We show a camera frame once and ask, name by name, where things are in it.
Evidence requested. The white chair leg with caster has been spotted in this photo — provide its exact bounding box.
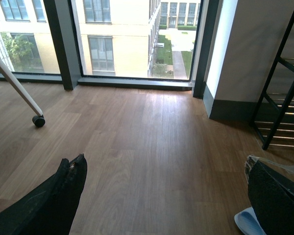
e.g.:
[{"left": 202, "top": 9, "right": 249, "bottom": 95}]
[{"left": 0, "top": 59, "right": 46, "bottom": 128}]

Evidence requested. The light blue slide slipper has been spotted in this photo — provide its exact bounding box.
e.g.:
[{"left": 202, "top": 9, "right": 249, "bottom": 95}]
[{"left": 234, "top": 207, "right": 266, "bottom": 235}]

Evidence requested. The dark window frame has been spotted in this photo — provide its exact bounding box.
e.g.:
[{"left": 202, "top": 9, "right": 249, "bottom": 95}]
[{"left": 0, "top": 0, "right": 219, "bottom": 90}]

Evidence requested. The black metal shoe rack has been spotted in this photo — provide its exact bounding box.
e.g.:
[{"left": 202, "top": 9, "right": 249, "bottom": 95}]
[{"left": 249, "top": 10, "right": 294, "bottom": 150}]

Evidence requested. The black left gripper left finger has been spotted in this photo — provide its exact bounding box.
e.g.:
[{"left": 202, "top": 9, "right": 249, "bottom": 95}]
[{"left": 0, "top": 154, "right": 87, "bottom": 235}]

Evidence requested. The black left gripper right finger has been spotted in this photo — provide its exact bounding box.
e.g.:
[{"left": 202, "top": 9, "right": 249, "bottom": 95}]
[{"left": 245, "top": 155, "right": 294, "bottom": 235}]

